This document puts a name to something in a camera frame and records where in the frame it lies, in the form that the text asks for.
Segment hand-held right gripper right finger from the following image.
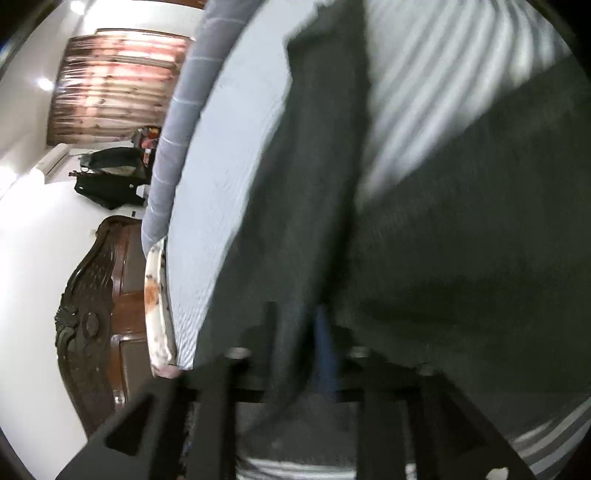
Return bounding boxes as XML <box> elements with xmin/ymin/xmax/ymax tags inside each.
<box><xmin>316</xmin><ymin>307</ymin><xmax>539</xmax><ymax>480</ymax></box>

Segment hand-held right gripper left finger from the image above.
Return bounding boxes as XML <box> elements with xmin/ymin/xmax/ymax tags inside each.
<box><xmin>55</xmin><ymin>302</ymin><xmax>279</xmax><ymax>480</ymax></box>

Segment dark grey pants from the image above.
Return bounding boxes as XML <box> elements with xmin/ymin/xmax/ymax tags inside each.
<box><xmin>194</xmin><ymin>0</ymin><xmax>591</xmax><ymax>467</ymax></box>

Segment floral pillow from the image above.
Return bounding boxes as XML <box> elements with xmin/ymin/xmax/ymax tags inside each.
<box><xmin>145</xmin><ymin>237</ymin><xmax>181</xmax><ymax>377</ymax></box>

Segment fine striped bed sheet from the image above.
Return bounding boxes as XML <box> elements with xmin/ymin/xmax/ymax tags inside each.
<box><xmin>164</xmin><ymin>9</ymin><xmax>305</xmax><ymax>372</ymax></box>

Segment carved wooden headboard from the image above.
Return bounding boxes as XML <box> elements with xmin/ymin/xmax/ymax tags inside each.
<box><xmin>54</xmin><ymin>216</ymin><xmax>154</xmax><ymax>435</ymax></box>

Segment black hanging jacket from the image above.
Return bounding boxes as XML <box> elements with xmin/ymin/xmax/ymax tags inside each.
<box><xmin>74</xmin><ymin>174</ymin><xmax>149</xmax><ymax>211</ymax></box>

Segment grey bolster with white lines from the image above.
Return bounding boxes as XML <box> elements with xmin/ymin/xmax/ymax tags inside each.
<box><xmin>141</xmin><ymin>0</ymin><xmax>245</xmax><ymax>252</ymax></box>

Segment colourful printed cloth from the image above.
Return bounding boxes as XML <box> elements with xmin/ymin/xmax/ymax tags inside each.
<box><xmin>133</xmin><ymin>126</ymin><xmax>160</xmax><ymax>163</ymax></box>

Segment dark hanging coat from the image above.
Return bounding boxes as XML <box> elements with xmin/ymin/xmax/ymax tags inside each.
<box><xmin>79</xmin><ymin>148</ymin><xmax>144</xmax><ymax>177</ymax></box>

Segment white air conditioner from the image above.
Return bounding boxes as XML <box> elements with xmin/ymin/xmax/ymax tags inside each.
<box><xmin>30</xmin><ymin>143</ymin><xmax>70</xmax><ymax>185</ymax></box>

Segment wide striped grey white blanket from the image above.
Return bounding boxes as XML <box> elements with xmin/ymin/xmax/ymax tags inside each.
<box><xmin>235</xmin><ymin>0</ymin><xmax>591</xmax><ymax>480</ymax></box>

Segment patterned brown curtain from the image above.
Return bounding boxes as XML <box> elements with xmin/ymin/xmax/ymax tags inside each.
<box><xmin>46</xmin><ymin>28</ymin><xmax>192</xmax><ymax>148</ymax></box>

